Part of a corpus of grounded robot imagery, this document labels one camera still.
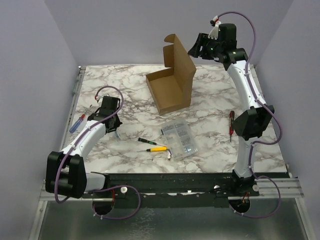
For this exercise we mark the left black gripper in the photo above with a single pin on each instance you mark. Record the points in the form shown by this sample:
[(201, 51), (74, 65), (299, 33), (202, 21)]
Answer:
[(117, 123)]

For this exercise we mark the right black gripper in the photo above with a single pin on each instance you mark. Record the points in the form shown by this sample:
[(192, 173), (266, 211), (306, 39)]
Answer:
[(203, 47)]

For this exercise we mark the brown cardboard express box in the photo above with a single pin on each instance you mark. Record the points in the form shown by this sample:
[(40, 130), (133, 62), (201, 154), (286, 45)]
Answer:
[(171, 88)]

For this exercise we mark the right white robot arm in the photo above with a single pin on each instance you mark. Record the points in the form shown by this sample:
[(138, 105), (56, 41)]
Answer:
[(256, 114)]

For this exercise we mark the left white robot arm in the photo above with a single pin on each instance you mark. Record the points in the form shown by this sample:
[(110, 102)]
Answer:
[(76, 181)]

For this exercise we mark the clear plastic screw organizer box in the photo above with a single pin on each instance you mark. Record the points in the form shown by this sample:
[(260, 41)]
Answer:
[(179, 138)]

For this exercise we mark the red blue screwdriver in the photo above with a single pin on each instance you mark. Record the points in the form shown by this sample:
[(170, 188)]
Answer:
[(77, 124)]

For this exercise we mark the black green precision screwdriver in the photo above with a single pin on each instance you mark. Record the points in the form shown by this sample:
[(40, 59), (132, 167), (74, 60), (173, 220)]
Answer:
[(143, 140)]

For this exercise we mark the small metal hex key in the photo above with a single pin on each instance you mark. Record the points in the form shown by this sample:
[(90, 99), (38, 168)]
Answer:
[(169, 154)]

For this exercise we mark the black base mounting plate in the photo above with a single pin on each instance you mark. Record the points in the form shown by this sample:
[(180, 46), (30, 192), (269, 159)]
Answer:
[(173, 190)]

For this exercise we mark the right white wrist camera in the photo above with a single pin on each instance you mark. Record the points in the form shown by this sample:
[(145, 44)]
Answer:
[(215, 22)]

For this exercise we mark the left side metal rail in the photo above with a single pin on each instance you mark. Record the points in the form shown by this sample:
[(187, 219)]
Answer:
[(75, 96)]

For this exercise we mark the yellow handled screwdriver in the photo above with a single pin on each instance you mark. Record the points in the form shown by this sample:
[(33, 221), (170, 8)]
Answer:
[(157, 149)]

